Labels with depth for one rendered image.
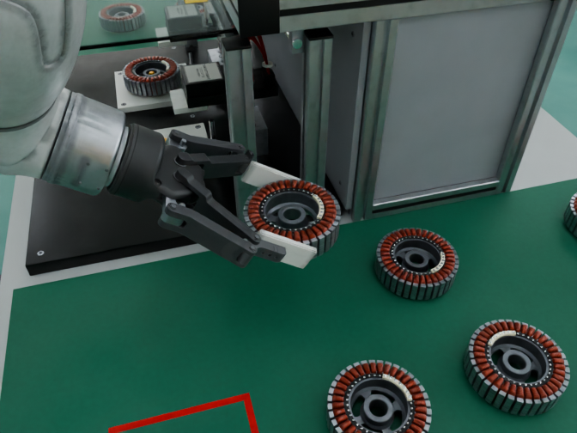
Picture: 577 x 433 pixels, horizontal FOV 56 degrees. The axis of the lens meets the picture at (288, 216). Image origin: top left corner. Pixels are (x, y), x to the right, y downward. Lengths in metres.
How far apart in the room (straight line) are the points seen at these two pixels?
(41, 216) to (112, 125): 0.40
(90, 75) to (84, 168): 0.74
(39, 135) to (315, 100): 0.35
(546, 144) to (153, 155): 0.78
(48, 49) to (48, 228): 0.52
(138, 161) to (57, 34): 0.19
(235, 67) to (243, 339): 0.34
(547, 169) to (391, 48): 0.45
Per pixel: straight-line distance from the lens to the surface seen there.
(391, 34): 0.69
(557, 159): 1.09
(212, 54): 1.16
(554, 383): 0.70
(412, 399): 0.64
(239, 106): 0.70
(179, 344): 0.71
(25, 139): 0.51
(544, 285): 0.84
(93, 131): 0.53
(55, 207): 0.92
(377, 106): 0.75
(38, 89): 0.42
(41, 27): 0.37
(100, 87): 1.21
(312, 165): 0.77
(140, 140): 0.55
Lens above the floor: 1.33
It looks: 43 degrees down
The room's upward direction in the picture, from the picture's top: straight up
